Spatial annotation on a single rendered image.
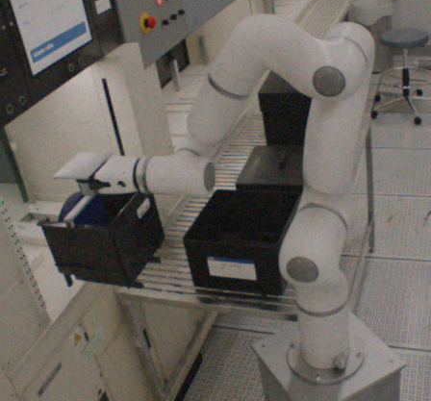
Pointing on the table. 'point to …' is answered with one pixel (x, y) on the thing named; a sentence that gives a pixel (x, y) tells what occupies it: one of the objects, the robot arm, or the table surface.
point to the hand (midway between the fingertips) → (86, 172)
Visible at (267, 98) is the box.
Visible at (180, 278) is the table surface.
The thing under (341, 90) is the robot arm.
